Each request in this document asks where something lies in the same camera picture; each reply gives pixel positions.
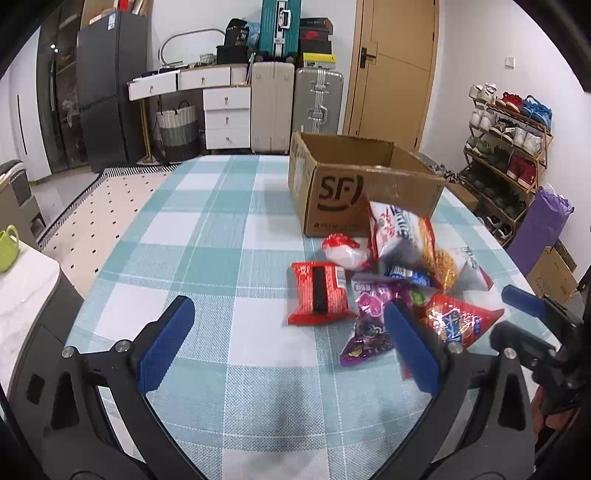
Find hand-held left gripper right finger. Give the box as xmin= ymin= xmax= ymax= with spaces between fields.
xmin=369 ymin=299 xmax=537 ymax=480

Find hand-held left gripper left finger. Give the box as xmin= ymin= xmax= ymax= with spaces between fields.
xmin=41 ymin=295 xmax=208 ymax=480

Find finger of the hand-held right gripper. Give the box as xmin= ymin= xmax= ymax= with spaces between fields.
xmin=502 ymin=285 xmax=578 ymax=325
xmin=489 ymin=322 xmax=561 ymax=371

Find purple candy bag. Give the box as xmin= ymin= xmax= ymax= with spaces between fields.
xmin=339 ymin=274 xmax=419 ymax=368

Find shiny red foil snack bag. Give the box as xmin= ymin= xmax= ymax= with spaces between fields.
xmin=402 ymin=294 xmax=505 ymax=380

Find small blue snack packet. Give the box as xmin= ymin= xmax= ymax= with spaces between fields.
xmin=385 ymin=264 xmax=433 ymax=288

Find orange noodle snack bag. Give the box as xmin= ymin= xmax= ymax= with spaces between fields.
xmin=422 ymin=248 xmax=463 ymax=292

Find red packet with black stripe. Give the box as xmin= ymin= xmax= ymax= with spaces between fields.
xmin=287 ymin=261 xmax=358 ymax=326

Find red and white round-print packet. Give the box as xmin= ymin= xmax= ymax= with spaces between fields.
xmin=322 ymin=233 xmax=371 ymax=271

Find large red and white snack bag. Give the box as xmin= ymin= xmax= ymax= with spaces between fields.
xmin=368 ymin=201 xmax=435 ymax=274

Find brown cardboard box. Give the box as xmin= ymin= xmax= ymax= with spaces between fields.
xmin=288 ymin=130 xmax=448 ymax=237

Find cardboard box with black tape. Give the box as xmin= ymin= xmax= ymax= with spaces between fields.
xmin=525 ymin=240 xmax=579 ymax=304

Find purple paper bag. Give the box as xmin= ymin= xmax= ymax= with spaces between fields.
xmin=507 ymin=185 xmax=574 ymax=265

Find teal checked tablecloth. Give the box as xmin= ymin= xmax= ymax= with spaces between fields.
xmin=9 ymin=154 xmax=555 ymax=480

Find small brown carton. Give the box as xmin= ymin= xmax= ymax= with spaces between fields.
xmin=444 ymin=182 xmax=479 ymax=212

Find beige dotted floor mat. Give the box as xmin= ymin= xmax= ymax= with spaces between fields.
xmin=38 ymin=166 xmax=175 ymax=288

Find white marble counter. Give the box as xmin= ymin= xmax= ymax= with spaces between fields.
xmin=0 ymin=248 xmax=62 ymax=386

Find wooden shoe rack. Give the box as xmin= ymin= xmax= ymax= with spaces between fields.
xmin=461 ymin=85 xmax=555 ymax=246

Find group of assorted shoes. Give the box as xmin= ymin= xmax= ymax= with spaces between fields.
xmin=462 ymin=83 xmax=554 ymax=243

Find green mug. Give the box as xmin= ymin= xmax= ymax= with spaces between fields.
xmin=0 ymin=225 xmax=20 ymax=273

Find grey striped laundry basket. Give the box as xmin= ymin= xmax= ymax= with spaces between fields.
xmin=156 ymin=100 xmax=201 ymax=162

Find grey appliance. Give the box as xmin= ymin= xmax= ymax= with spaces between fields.
xmin=0 ymin=159 xmax=41 ymax=246

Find white desk with drawers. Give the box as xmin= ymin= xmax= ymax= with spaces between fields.
xmin=128 ymin=64 xmax=253 ymax=151

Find black refrigerator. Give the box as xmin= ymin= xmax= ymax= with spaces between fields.
xmin=76 ymin=11 xmax=149 ymax=174

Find dark glass display cabinet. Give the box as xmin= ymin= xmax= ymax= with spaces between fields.
xmin=37 ymin=4 xmax=89 ymax=172

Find beige suitcase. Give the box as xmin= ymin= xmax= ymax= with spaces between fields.
xmin=250 ymin=61 xmax=296 ymax=154

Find wooden door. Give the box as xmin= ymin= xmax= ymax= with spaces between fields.
xmin=342 ymin=0 xmax=440 ymax=151

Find silver suitcase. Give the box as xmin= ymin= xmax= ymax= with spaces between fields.
xmin=294 ymin=67 xmax=345 ymax=137

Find black storage box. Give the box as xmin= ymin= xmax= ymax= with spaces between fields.
xmin=216 ymin=45 xmax=250 ymax=66

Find oval table mirror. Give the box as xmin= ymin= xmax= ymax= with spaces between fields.
xmin=159 ymin=28 xmax=226 ymax=68

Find yellow and black box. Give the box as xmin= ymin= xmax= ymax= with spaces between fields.
xmin=298 ymin=52 xmax=337 ymax=70

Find black bag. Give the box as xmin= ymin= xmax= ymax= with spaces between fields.
xmin=224 ymin=18 xmax=250 ymax=47

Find stack of black shoe boxes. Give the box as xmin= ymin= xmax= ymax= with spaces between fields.
xmin=298 ymin=17 xmax=334 ymax=56

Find teal suitcase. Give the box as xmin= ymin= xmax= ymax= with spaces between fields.
xmin=259 ymin=0 xmax=302 ymax=59

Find cardboard boxes atop refrigerator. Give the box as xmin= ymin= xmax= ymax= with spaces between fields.
xmin=81 ymin=0 xmax=154 ymax=25

